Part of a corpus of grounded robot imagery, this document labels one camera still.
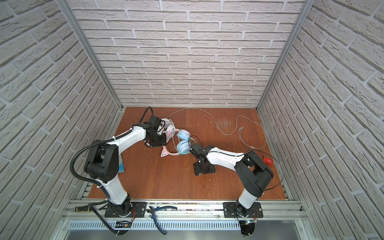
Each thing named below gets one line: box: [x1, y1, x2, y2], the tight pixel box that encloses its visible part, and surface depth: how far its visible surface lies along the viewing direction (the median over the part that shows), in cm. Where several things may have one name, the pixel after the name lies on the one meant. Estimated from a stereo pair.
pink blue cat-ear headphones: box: [160, 129, 192, 158], surface depth 87 cm
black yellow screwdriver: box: [74, 205, 92, 212], surface depth 74 cm
